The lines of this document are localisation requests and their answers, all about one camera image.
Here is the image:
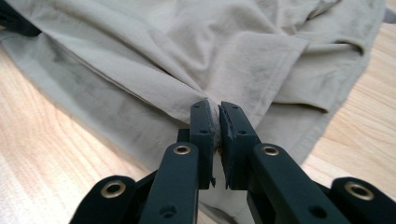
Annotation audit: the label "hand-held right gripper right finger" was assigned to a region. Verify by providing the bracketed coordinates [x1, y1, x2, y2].
[218, 101, 263, 191]

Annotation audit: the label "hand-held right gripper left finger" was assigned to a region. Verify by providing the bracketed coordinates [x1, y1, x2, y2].
[189, 99, 217, 190]

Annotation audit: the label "beige pants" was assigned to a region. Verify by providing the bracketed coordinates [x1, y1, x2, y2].
[0, 0, 387, 224]

